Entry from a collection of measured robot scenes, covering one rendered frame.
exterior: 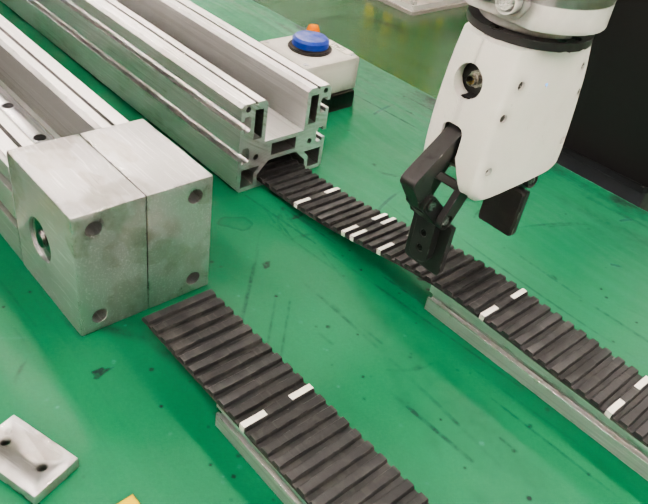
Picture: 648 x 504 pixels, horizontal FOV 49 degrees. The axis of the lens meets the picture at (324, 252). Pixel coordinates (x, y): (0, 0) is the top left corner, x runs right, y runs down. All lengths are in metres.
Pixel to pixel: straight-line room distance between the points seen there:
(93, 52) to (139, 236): 0.38
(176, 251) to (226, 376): 0.11
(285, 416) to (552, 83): 0.25
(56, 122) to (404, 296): 0.31
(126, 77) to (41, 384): 0.38
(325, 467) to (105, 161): 0.24
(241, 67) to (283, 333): 0.31
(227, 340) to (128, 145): 0.16
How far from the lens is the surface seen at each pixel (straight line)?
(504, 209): 0.54
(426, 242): 0.47
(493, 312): 0.50
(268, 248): 0.57
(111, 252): 0.46
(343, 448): 0.40
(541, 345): 0.49
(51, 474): 0.42
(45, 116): 0.64
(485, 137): 0.43
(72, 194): 0.45
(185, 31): 0.78
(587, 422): 0.50
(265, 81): 0.68
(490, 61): 0.42
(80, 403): 0.46
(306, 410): 0.41
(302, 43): 0.77
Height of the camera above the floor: 1.12
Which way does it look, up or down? 37 degrees down
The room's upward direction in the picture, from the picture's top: 10 degrees clockwise
